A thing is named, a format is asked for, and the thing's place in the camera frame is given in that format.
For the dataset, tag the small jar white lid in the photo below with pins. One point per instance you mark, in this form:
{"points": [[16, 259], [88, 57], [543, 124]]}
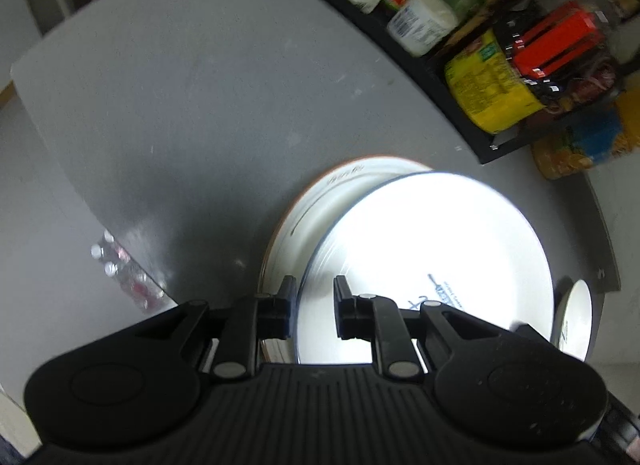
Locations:
{"points": [[422, 20]]}

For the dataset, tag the white plate orange rim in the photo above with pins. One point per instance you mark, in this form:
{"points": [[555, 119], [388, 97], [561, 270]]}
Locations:
{"points": [[320, 215]]}

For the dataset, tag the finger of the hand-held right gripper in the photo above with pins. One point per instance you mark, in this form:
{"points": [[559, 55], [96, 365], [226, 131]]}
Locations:
{"points": [[622, 415]]}

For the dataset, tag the orange juice bottle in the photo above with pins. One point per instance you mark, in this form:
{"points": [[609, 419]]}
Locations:
{"points": [[585, 145]]}

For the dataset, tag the white plate blue print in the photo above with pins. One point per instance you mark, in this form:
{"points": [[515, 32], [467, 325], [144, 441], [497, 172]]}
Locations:
{"points": [[425, 245]]}

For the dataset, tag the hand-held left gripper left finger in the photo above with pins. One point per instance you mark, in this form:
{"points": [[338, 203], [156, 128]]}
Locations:
{"points": [[285, 310]]}

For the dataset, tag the black metal shelf rack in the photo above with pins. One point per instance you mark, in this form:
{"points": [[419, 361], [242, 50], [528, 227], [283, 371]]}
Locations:
{"points": [[435, 80]]}

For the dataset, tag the yellow tin can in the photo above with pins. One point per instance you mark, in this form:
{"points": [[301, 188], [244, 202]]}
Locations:
{"points": [[490, 85]]}

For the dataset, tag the pack of water bottles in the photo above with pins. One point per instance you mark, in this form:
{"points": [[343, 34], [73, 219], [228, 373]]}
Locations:
{"points": [[125, 270]]}

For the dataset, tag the small white plate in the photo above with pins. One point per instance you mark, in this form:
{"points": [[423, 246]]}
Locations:
{"points": [[575, 315]]}

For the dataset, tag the red box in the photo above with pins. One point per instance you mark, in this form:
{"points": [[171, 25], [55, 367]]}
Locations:
{"points": [[550, 40]]}

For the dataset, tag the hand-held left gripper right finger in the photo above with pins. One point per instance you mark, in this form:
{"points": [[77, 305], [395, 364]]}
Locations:
{"points": [[344, 310]]}

